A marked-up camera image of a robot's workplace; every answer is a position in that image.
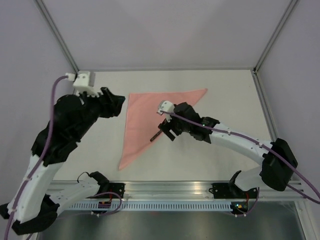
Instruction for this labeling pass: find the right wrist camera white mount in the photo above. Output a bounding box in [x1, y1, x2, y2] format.
[157, 100, 175, 123]

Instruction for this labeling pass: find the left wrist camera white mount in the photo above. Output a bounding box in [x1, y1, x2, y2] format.
[65, 70, 98, 96]

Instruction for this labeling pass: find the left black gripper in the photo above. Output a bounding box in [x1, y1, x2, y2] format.
[75, 86, 127, 138]

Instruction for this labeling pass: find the left aluminium frame post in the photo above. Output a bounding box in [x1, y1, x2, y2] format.
[33, 0, 80, 73]

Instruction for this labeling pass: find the aluminium frame post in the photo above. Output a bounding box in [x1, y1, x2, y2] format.
[33, 0, 80, 73]
[251, 0, 300, 75]

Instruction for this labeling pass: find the silver table knife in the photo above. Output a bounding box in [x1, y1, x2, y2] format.
[149, 129, 163, 143]

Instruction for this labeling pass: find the right aluminium frame post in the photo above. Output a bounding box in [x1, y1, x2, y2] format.
[251, 0, 300, 75]

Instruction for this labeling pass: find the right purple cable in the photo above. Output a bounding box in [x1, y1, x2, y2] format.
[159, 109, 320, 205]

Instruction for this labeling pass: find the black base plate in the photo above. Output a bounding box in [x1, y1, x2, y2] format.
[98, 182, 125, 199]
[208, 182, 258, 200]

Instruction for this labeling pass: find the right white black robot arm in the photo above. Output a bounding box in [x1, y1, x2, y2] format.
[157, 100, 298, 198]

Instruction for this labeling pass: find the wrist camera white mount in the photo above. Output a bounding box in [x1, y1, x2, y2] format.
[157, 100, 175, 123]
[65, 70, 98, 96]

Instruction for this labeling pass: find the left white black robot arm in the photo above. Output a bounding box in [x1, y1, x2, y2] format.
[0, 87, 126, 236]

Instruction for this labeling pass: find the white slotted cable duct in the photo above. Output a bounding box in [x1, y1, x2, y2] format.
[68, 201, 232, 212]

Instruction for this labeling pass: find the pink cloth napkin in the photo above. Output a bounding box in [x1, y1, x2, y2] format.
[118, 88, 208, 171]

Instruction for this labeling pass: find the purple cable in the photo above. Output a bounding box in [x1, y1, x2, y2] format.
[3, 74, 68, 240]
[159, 109, 320, 205]

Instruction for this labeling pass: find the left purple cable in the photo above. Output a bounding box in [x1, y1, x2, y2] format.
[3, 74, 68, 240]

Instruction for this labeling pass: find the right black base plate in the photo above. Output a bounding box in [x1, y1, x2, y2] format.
[208, 182, 258, 200]

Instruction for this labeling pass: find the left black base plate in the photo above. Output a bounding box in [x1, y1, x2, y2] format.
[98, 182, 125, 199]

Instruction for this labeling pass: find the aluminium mounting rail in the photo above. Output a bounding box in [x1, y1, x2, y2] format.
[47, 180, 307, 201]

